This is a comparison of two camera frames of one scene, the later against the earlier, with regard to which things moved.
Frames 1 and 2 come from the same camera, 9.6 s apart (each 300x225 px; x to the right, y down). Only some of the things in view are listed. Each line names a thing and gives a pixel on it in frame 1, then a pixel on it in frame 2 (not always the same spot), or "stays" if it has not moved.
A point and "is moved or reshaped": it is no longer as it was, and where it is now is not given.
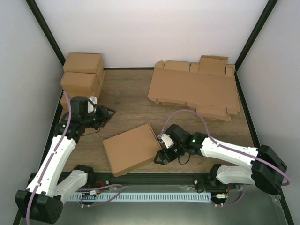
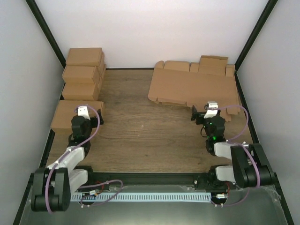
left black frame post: [37, 14] stays
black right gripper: [161, 153] to [194, 115]
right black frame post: [263, 17] stays
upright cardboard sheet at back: [213, 65] stays
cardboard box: [127, 150] is moved or reshaped
